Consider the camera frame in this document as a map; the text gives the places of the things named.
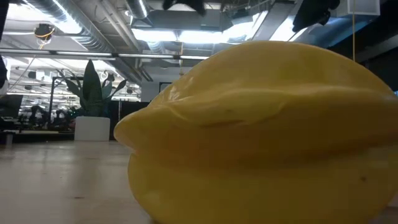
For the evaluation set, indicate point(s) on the dark monitor screen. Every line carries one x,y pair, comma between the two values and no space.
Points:
11,105

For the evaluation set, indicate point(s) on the ceiling light rail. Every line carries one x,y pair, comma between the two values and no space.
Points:
93,53

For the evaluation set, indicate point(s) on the snake plant in white pot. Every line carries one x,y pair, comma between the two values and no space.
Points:
91,93

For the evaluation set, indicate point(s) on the low background bench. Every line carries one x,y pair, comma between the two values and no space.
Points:
28,133

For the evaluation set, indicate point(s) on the yellow plastic starfruit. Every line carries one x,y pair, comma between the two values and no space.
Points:
264,140

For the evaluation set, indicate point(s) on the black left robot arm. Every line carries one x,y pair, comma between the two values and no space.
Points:
2,71

